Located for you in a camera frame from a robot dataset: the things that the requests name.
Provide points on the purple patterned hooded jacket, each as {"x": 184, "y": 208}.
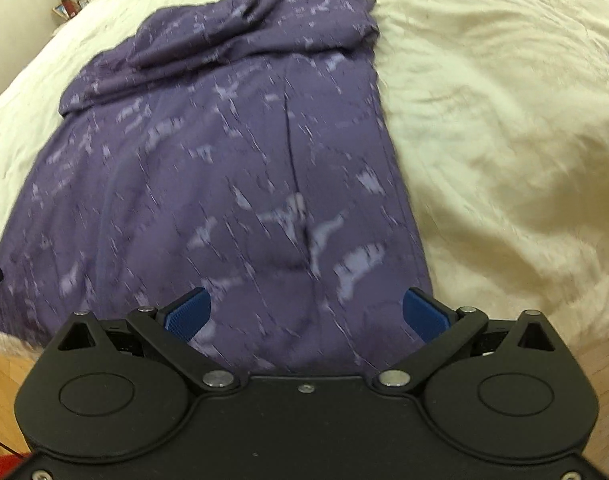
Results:
{"x": 209, "y": 160}

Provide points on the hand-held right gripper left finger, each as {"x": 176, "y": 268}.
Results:
{"x": 187, "y": 312}

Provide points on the cream bedspread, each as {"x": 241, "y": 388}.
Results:
{"x": 509, "y": 135}

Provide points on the red object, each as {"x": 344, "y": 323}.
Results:
{"x": 4, "y": 467}

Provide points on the picture frame with red photo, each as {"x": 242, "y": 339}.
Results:
{"x": 67, "y": 10}

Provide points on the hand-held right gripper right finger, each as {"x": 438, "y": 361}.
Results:
{"x": 424, "y": 315}

